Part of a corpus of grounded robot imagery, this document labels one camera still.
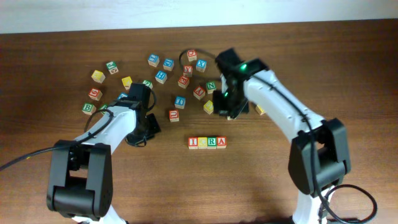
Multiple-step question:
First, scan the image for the red letter Y block upper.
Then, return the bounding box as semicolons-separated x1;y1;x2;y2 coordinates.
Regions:
183;65;193;77

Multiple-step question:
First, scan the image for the red letter A block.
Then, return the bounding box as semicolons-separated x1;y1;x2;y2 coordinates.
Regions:
216;136;227;149

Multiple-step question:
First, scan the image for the yellow block far left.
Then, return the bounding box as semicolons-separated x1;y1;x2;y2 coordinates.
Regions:
91;70;106;83

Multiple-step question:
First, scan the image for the green letter B block right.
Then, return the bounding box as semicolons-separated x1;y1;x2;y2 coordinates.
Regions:
99;104;108;114

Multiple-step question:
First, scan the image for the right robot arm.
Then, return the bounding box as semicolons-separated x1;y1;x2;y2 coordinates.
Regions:
213;49;351;223

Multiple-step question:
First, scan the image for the green letter Z block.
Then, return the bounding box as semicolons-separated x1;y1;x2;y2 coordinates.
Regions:
142;80;153;89

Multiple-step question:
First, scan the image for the green letter B block left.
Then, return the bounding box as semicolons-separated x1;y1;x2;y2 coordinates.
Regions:
81;103;96;115

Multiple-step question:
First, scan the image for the right black cable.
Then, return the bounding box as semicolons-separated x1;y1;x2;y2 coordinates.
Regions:
178;48;379;224

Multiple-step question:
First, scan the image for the green letter J block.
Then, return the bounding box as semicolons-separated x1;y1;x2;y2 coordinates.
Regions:
106;61;119;74

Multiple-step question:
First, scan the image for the blue letter H block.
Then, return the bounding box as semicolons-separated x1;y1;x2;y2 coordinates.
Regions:
155;70;167;84

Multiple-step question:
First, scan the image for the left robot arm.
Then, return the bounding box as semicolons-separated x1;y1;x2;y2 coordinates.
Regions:
47;84;160;223

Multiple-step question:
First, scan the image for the red letter I block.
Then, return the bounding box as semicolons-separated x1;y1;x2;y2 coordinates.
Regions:
188;137;198;149

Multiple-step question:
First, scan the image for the green letter N block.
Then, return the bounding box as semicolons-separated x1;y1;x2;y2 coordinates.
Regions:
206;82;216;95

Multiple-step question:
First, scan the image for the blue number 5 block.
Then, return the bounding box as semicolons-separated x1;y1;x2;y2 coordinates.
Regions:
118;93;128;100

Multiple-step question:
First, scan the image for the green letter b block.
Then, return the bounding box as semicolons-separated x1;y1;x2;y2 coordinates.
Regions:
81;103;96;115
99;104;108;114

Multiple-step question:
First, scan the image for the yellow letter S block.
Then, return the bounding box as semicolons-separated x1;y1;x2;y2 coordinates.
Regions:
256;105;266;116

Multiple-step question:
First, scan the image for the red letter Y block lower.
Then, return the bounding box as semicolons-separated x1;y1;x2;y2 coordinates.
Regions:
193;86;206;100

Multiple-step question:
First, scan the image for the yellow block upper middle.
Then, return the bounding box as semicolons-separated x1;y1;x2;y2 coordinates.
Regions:
121;76;132;90

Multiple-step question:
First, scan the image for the yellow letter C block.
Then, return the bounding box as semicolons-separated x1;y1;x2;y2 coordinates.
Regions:
198;137;208;149

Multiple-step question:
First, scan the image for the red letter C block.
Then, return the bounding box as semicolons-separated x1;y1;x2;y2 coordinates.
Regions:
187;49;197;62

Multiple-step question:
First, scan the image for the red letter E block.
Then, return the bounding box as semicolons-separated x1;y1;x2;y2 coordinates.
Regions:
177;75;190;89

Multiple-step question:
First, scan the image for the red letter y block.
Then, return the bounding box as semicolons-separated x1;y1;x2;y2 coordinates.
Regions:
183;65;193;77
193;86;206;100

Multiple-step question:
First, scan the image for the blue letter X block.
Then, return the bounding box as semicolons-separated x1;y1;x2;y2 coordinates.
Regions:
196;59;207;72

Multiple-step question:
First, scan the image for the green letter R block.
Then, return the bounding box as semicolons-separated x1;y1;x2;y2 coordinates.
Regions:
207;137;217;149

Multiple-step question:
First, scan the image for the yellow block centre right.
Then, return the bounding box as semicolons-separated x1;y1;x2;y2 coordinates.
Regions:
203;100;214;114

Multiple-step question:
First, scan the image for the blue letter T block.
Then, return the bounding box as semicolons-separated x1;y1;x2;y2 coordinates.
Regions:
174;96;186;109

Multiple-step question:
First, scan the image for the red letter U block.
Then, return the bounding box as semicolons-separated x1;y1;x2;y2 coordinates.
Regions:
169;110;180;122

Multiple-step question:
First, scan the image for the blue letter D block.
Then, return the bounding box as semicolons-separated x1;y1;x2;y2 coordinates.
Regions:
163;58;175;71

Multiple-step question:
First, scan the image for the red number 9 block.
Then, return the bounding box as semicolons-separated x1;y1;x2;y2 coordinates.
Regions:
88;88;103;101

